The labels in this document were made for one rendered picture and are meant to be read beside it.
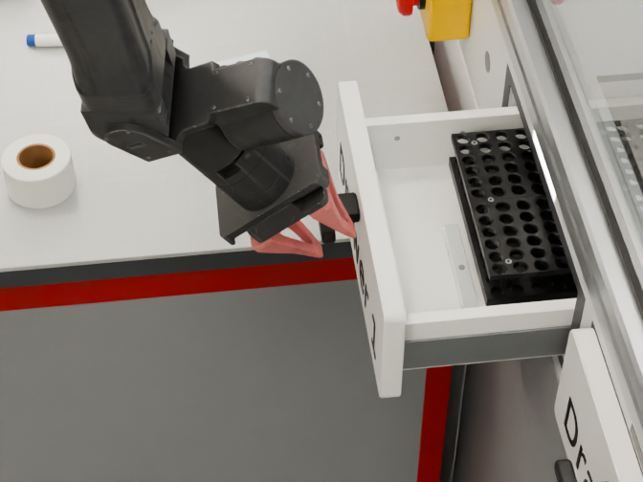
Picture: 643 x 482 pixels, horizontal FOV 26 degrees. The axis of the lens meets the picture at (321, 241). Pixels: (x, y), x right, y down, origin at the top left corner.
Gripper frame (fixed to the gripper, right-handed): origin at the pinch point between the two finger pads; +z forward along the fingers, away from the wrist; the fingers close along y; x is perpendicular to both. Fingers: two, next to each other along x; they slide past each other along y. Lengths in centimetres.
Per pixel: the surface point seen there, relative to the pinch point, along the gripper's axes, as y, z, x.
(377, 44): 0.0, 17.6, 42.4
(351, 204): 2.3, 0.3, 2.6
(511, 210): 12.8, 9.3, 1.3
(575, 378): 13.8, 9.8, -17.3
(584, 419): 13.2, 10.6, -20.5
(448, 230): 5.9, 10.8, 4.3
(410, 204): 3.1, 10.2, 9.3
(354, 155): 3.9, -0.6, 6.8
